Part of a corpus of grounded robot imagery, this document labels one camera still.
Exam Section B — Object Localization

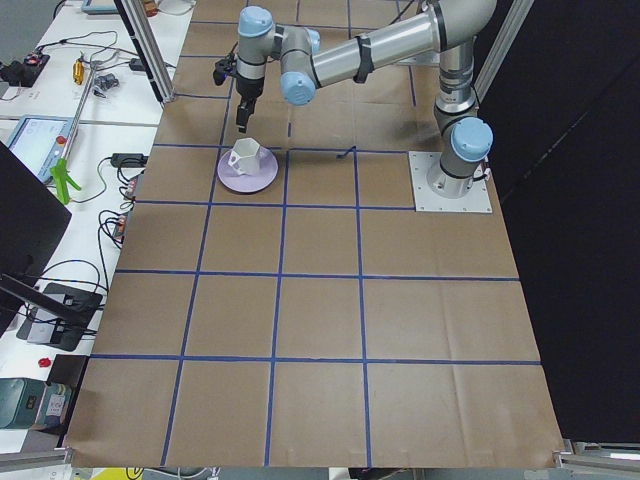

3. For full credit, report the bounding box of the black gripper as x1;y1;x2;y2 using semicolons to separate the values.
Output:
236;75;264;132

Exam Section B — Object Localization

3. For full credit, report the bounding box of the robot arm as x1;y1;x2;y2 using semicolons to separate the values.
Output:
226;0;496;199

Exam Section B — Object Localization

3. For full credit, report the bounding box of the lilac plate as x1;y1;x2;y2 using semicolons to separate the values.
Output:
217;138;279;193

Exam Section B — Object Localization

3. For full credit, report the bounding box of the black power adapter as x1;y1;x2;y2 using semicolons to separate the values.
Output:
110;153;148;168

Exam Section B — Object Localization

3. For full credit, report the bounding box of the yellow tool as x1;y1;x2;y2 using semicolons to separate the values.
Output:
72;58;85;85

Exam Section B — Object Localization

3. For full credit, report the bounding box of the green reach grabber stick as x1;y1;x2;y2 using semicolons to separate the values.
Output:
50;61;97;205

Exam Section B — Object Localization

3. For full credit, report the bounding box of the brown paper table cover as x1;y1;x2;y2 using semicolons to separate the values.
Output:
66;1;562;468

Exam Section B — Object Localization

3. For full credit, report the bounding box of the teach pendant tablet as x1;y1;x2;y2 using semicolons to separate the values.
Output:
7;115;72;184

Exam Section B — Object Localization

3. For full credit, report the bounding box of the black monitor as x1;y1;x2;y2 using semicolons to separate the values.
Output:
1;145;71;331

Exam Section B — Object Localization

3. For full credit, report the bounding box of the aluminium frame post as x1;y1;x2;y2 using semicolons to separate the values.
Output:
114;0;175;104

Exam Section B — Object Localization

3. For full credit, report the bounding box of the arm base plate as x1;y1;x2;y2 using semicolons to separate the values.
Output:
408;151;493;214

